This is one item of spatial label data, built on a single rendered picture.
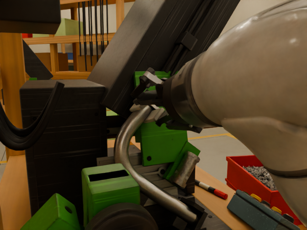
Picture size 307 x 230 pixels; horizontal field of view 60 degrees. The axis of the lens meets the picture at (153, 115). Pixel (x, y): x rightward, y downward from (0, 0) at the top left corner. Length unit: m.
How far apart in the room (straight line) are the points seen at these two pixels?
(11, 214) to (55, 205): 0.58
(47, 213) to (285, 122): 0.23
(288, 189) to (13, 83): 1.18
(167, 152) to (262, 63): 0.43
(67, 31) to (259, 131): 3.64
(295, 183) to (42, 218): 0.24
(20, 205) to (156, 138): 0.49
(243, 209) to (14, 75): 1.04
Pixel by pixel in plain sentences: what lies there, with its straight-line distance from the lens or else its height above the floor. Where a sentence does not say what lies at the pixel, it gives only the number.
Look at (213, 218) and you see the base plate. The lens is 0.75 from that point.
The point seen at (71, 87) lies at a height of 1.24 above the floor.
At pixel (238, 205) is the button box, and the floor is 0.93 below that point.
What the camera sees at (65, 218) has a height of 1.14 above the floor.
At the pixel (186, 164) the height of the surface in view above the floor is 1.08.
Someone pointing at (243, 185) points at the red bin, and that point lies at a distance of 1.04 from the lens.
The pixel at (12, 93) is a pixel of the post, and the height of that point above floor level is 1.16.
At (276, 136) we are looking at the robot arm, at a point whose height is 1.23.
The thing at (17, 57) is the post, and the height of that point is 1.32.
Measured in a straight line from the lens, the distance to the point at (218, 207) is 0.80.
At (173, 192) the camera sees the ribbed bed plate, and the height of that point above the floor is 1.00.
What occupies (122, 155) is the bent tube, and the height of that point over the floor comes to 1.11.
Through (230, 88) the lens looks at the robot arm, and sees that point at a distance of 0.22.
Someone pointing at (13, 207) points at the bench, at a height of 0.88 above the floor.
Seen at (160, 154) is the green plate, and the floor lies 1.09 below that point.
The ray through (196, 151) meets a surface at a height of 1.09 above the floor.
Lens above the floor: 1.29
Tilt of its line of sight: 11 degrees down
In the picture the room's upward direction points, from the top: straight up
